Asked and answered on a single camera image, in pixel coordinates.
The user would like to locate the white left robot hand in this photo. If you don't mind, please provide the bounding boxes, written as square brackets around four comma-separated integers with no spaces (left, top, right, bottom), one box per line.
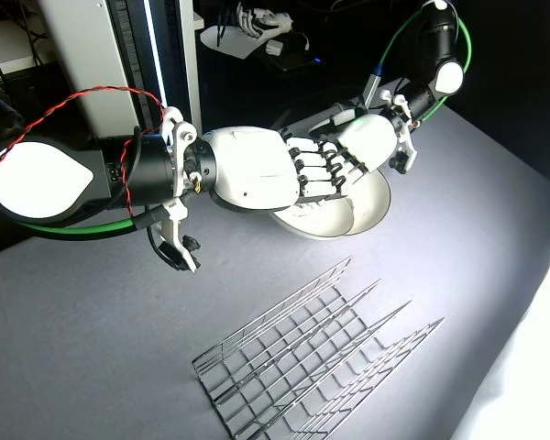
[318,104,402,185]

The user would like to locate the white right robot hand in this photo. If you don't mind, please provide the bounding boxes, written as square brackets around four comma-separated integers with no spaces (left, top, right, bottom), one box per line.
[201,126,350,212]

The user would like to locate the white plate with black rim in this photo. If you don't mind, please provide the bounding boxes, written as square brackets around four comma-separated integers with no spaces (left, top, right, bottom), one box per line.
[269,195,355,242]
[346,170,392,237]

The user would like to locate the silver adapter with blue plug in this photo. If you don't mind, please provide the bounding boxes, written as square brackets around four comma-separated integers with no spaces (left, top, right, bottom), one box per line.
[360,63,384,109]

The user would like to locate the black device with blue light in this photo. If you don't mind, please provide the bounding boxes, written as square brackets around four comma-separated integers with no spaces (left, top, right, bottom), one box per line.
[260,30,327,74]

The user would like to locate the white paper sheet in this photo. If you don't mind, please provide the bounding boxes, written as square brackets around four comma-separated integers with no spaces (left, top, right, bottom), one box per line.
[198,23,270,61]

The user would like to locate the spare white robot hand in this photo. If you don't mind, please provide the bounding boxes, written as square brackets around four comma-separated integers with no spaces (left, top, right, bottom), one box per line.
[235,1,295,41]

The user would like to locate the white robot torso column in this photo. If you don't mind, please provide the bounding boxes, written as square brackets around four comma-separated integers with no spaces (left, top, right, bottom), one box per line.
[36,0,203,138]

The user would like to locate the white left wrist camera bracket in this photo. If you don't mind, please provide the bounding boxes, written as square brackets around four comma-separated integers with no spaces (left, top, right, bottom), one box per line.
[378,89,419,175]

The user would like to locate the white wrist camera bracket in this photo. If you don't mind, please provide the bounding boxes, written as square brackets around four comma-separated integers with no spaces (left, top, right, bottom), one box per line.
[378,89,419,175]
[158,105,202,274]

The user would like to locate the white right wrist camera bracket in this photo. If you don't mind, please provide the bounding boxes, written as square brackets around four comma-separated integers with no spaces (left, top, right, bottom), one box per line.
[158,105,202,274]

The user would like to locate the chrome wire dish rack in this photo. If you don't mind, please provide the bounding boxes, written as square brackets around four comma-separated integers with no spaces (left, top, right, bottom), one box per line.
[191,256,446,439]

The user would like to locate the red black twisted wire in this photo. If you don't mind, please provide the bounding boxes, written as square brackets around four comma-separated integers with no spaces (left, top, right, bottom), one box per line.
[0,85,166,217]

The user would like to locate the green cable of right arm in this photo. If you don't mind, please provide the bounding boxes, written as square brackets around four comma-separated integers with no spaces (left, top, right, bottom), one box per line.
[16,211,166,242]

